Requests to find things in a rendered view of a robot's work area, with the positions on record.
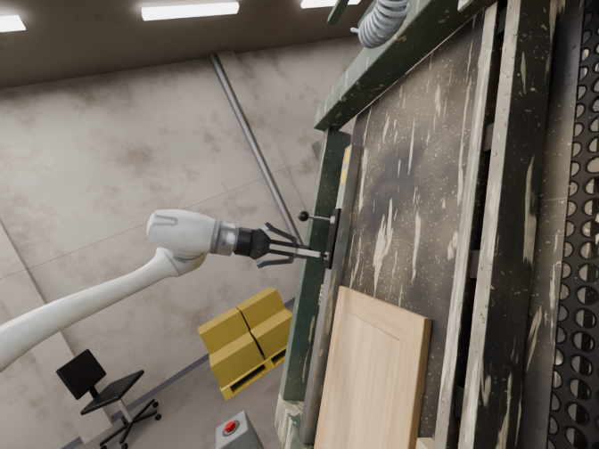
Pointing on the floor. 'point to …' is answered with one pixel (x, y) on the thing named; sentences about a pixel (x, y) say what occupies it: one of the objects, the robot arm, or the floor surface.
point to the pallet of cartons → (247, 339)
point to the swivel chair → (75, 374)
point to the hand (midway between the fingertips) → (307, 252)
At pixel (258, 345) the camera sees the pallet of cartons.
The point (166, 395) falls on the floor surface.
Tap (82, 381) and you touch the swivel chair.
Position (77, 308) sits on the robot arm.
